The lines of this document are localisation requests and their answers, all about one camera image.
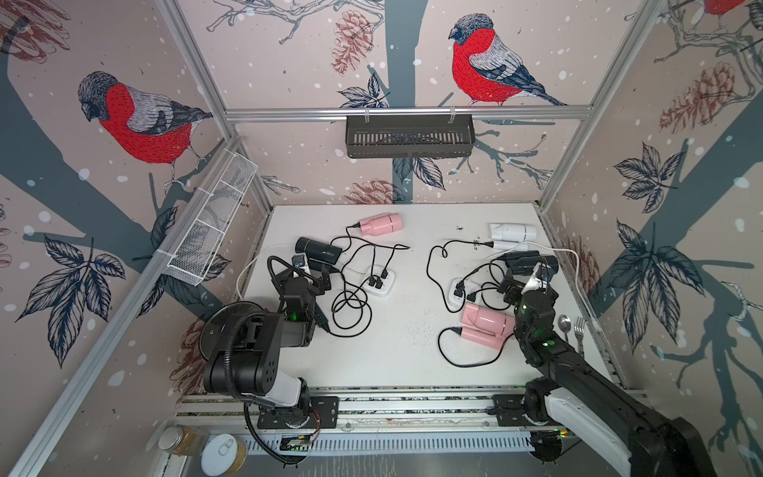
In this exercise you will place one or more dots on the pink folded blow dryer front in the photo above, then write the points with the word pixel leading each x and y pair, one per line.
pixel 485 326

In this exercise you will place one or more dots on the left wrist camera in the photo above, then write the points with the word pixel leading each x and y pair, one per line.
pixel 300 261

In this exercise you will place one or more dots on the yellow pot with lid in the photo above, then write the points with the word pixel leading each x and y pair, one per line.
pixel 217 328

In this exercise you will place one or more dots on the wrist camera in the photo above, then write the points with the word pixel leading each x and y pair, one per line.
pixel 542 276
pixel 300 261

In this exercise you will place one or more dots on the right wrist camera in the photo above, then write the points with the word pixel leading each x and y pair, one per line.
pixel 542 276

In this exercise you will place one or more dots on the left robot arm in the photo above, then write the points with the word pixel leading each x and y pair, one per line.
pixel 242 343

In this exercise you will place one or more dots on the pink blow dryer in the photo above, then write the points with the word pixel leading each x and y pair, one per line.
pixel 382 224
pixel 485 326

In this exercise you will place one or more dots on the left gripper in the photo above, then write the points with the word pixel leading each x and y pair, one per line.
pixel 318 287

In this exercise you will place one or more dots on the black metal wall shelf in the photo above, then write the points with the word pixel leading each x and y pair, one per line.
pixel 410 136

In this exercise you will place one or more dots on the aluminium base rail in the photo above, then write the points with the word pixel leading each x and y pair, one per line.
pixel 388 409

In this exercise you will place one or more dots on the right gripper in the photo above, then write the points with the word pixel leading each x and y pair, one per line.
pixel 514 294

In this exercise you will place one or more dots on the tin can with lid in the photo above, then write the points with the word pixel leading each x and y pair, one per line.
pixel 223 455

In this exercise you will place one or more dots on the white folded blow dryer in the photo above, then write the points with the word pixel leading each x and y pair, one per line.
pixel 512 237

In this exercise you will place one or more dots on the dark folded blow dryer left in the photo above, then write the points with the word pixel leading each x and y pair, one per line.
pixel 318 251

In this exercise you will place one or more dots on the spoon with red handle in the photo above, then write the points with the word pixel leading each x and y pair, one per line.
pixel 565 326

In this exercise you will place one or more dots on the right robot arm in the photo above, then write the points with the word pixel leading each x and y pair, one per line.
pixel 633 438

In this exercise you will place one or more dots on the white wire mesh basket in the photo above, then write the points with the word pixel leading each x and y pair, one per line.
pixel 192 261

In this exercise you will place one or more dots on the glass jar with lid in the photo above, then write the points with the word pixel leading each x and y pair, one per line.
pixel 183 440

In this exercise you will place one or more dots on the dark blow dryer right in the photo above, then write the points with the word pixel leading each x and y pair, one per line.
pixel 523 263

